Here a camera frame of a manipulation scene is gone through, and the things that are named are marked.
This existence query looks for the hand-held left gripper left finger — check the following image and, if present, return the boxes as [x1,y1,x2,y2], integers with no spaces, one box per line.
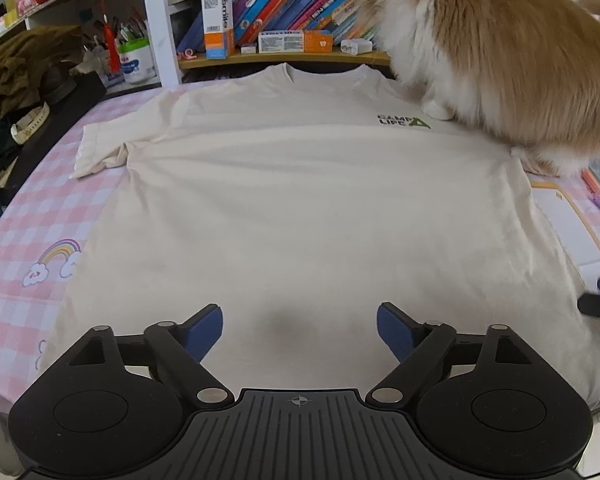
[62,303,236,407]

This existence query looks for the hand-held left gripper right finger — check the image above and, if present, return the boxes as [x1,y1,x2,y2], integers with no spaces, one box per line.
[365,302,538,407]

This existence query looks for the cream printed t-shirt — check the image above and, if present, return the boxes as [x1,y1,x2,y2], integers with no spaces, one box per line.
[40,62,600,411]

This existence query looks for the pink checked desk mat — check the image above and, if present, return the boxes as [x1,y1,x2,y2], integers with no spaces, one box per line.
[0,82,600,441]

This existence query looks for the orange white cat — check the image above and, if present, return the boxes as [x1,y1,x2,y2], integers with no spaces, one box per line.
[355,0,600,178]

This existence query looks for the white jar green lid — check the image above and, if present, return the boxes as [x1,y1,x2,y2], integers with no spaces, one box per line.
[117,39,157,85]

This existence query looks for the wooden bookshelf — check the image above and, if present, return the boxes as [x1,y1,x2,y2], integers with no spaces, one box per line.
[140,0,396,86]

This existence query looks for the small white case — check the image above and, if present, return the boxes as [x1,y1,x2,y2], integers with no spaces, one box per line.
[340,37,373,55]

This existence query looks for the red tassel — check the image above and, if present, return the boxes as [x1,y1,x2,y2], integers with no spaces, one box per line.
[104,17,122,75]

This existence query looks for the wide white orange box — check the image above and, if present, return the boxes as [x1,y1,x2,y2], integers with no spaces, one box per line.
[257,30,333,55]

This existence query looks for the tall white orange box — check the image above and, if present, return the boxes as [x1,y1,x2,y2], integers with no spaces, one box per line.
[201,0,236,61]

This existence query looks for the pen holder with pens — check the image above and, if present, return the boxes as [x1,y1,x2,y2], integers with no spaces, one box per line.
[82,7,148,61]

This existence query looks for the olive cloth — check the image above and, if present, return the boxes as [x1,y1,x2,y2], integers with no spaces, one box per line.
[0,25,88,121]

